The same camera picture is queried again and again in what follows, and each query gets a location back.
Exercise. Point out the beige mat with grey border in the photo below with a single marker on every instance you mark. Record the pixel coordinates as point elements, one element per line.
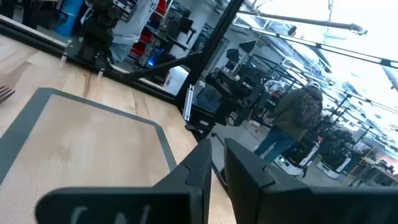
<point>77,140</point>

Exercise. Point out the shelf with red bins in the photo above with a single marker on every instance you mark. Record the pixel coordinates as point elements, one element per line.
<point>146,35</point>

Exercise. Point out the silver mounting bracket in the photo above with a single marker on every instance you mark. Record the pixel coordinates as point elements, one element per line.
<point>188,102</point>

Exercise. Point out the black table edge frame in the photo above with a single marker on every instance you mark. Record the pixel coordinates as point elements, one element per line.
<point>31,39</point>

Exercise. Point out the person with backpack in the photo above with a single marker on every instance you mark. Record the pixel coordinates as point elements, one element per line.
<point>292,112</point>

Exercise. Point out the black diagonal frame brace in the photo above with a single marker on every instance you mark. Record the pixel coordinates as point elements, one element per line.
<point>161,66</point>

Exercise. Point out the black frame post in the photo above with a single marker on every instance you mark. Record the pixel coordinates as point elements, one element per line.
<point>211,46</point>

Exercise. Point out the grey ceiling pipe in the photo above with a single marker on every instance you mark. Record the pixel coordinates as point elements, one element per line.
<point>311,21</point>

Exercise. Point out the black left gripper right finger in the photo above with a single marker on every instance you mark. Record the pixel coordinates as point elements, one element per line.
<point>248,186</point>

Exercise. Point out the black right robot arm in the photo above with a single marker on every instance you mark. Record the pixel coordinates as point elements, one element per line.
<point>96,31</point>

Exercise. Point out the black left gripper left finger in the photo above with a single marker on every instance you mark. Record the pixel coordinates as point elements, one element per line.
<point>186,193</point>

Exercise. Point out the blue barrel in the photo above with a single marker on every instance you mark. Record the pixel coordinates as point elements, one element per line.
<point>70,18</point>

